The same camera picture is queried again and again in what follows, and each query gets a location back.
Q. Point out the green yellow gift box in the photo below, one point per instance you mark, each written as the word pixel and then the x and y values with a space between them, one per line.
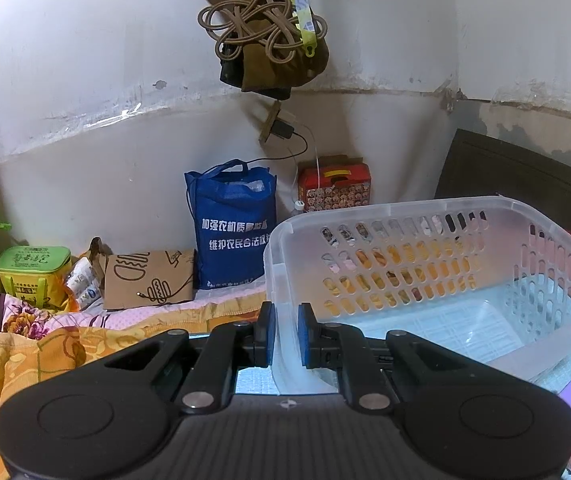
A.
pixel 36 274

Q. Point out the dark olive hanging bag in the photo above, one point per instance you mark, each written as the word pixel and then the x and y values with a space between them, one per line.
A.
pixel 252 71

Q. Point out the blue non-woven tote bag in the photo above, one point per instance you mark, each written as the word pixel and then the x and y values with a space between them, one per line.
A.
pixel 233 206

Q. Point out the translucent white plastic basket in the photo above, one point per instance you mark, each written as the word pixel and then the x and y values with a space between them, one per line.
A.
pixel 487 277

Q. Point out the red patterned gift box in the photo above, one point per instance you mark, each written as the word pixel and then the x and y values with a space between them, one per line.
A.
pixel 334 182

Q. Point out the dark wooden headboard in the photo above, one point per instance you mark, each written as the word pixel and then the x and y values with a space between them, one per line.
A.
pixel 479 165

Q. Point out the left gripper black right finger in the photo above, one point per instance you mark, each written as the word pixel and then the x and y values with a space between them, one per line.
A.
pixel 343 349

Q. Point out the white crumpled snack wrapper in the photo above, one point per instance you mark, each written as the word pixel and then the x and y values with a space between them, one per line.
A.
pixel 83 283

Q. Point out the brown paper takeaway bag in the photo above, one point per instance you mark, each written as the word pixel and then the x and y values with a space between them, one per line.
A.
pixel 142 279

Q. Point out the orange floral blanket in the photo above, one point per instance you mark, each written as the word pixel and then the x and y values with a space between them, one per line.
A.
pixel 71 341

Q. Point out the black power adapter with cable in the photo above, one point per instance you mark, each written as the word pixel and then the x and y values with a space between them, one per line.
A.
pixel 282 130

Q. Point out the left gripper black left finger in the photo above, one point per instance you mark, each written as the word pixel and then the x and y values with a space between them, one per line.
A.
pixel 211 383

